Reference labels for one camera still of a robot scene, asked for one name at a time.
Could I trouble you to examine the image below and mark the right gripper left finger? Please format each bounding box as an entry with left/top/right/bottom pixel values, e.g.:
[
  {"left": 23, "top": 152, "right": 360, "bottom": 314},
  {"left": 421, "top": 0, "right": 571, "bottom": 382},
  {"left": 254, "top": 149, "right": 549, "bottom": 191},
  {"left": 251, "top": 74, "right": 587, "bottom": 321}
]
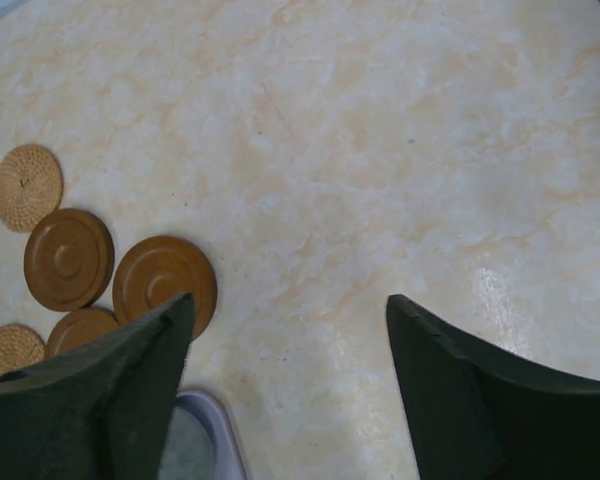
[{"left": 0, "top": 294, "right": 195, "bottom": 479}]

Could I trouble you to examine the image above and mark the light woven rattan coaster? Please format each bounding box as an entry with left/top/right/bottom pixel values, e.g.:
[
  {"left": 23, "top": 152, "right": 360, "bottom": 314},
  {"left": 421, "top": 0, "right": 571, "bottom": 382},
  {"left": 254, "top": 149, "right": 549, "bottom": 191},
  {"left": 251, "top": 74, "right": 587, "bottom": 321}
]
[{"left": 0, "top": 144, "right": 64, "bottom": 232}]

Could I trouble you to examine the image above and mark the brown wooden coaster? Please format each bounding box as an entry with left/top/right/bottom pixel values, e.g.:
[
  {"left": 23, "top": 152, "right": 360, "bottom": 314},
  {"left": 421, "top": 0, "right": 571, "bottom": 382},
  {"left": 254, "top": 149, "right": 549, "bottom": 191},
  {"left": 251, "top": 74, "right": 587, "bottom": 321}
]
[{"left": 112, "top": 235, "right": 218, "bottom": 339}]

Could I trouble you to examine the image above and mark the dark woven rattan coaster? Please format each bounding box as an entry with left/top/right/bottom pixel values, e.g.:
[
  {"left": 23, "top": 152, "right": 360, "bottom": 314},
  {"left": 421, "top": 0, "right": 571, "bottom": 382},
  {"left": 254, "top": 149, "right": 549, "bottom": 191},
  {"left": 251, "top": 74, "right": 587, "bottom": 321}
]
[{"left": 0, "top": 323, "right": 45, "bottom": 376}]

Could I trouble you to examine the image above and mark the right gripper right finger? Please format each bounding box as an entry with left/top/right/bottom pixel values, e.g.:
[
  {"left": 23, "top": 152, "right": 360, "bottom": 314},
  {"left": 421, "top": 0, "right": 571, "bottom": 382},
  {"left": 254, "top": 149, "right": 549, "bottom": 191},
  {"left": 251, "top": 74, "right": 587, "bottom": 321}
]
[{"left": 386, "top": 295, "right": 600, "bottom": 479}]

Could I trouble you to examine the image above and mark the lavender plastic tray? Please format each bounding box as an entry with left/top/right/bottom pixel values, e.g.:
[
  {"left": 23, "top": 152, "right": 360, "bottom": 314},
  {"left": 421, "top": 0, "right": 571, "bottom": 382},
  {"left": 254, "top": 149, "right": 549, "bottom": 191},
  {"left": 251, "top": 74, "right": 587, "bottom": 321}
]
[{"left": 158, "top": 390, "right": 248, "bottom": 480}]

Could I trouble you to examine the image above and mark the dark wooden coaster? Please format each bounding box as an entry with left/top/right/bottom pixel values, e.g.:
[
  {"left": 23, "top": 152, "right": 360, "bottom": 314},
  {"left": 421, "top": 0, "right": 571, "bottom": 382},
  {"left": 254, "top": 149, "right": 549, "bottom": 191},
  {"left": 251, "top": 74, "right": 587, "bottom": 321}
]
[{"left": 23, "top": 208, "right": 115, "bottom": 312}]

